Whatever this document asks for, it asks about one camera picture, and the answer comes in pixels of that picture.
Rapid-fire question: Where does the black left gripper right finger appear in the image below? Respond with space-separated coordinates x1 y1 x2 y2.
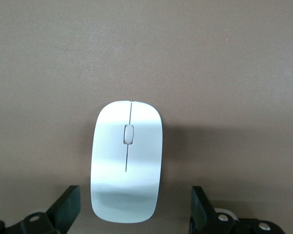
189 186 227 234

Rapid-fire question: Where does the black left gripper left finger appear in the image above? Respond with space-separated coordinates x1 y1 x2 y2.
45 185 82 234

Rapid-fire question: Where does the white computer mouse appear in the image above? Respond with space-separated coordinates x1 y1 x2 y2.
89 100 165 225

